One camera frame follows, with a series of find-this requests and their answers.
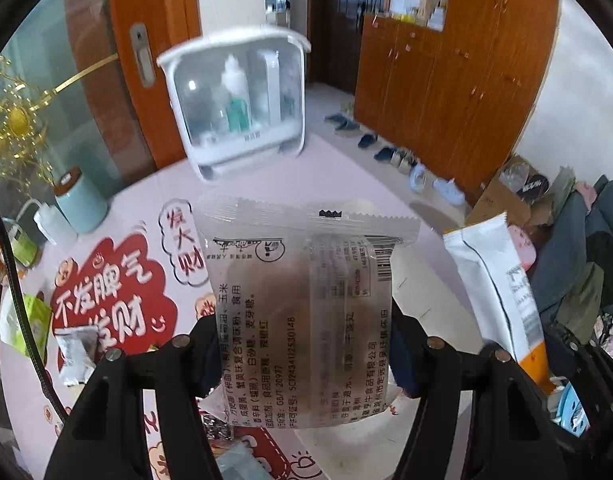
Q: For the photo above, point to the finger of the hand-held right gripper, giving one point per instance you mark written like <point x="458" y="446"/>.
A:
<point x="601" y="390"/>

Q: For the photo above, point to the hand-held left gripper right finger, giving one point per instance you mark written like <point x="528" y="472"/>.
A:
<point x="404" y="360"/>

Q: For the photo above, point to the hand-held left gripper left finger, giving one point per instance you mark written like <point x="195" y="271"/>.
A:
<point x="209" y="360"/>

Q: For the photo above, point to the clear brown snack packet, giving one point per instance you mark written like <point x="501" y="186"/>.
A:
<point x="296" y="285"/>

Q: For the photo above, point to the white orange snack packet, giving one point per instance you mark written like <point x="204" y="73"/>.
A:
<point x="491" y="270"/>

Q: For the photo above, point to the blue stool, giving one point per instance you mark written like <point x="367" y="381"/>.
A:
<point x="574" y="410"/>

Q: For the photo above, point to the dark striped candy packet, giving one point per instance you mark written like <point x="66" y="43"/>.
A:
<point x="219" y="430"/>

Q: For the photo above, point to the light blue packet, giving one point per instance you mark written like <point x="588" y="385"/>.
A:
<point x="241" y="465"/>

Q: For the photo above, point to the pile of clothes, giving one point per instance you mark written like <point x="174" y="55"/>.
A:
<point x="586" y="260"/>

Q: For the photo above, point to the small grey snack packet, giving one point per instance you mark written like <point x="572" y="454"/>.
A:
<point x="76" y="355"/>

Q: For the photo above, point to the pink stool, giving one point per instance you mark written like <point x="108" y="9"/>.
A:
<point x="524" y="245"/>

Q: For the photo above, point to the light blue slipper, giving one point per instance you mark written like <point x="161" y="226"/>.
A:
<point x="447" y="191"/>

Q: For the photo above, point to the green box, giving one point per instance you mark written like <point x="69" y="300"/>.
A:
<point x="31" y="325"/>

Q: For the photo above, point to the light blue shoe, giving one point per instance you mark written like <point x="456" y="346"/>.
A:
<point x="418" y="177"/>

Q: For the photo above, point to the cardboard box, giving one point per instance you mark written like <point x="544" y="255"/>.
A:
<point x="501" y="200"/>

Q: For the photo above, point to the pair of white sneakers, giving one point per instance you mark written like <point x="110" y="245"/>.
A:
<point x="404" y="160"/>

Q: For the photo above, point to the teal canister wooden lid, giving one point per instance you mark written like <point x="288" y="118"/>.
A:
<point x="81" y="205"/>

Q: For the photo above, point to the white squeeze bottle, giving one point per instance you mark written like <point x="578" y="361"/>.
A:
<point x="56" y="225"/>

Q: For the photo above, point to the navy shoe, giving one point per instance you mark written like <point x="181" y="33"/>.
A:
<point x="385" y="154"/>

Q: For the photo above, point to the green label bottle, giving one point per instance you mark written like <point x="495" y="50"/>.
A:
<point x="21" y="245"/>

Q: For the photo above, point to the navy slipper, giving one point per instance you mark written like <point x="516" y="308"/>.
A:
<point x="368" y="141"/>

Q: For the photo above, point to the grey blue slipper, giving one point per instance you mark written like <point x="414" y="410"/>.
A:
<point x="349" y="127"/>
<point x="336" y="119"/>

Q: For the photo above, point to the white clear-door storage box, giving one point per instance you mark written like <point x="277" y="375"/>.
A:
<point x="292" y="125"/>

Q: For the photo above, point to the small clear bottle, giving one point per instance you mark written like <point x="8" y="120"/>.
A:
<point x="220" y="110"/>

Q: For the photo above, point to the wooden cabinet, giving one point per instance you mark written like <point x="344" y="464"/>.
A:
<point x="461" y="85"/>

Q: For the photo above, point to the white bottle teal label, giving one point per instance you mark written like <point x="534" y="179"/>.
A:
<point x="235" y="80"/>

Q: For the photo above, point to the dark entrance door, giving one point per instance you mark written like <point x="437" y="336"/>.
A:
<point x="336" y="20"/>

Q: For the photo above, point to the wooden door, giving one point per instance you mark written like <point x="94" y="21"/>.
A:
<point x="161" y="0"/>

